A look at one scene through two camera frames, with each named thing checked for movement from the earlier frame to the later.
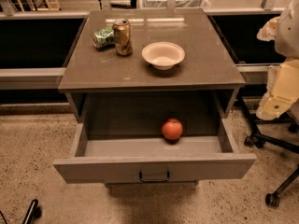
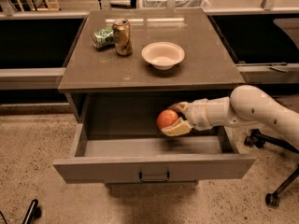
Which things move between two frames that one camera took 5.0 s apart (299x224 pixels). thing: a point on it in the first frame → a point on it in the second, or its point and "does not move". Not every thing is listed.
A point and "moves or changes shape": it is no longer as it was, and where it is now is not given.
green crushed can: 104,38 does not move
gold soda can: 122,36 does not move
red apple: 172,129 moves or changes shape
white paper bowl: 163,55 does not move
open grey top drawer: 119,159 does not move
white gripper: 288,36 → 198,114
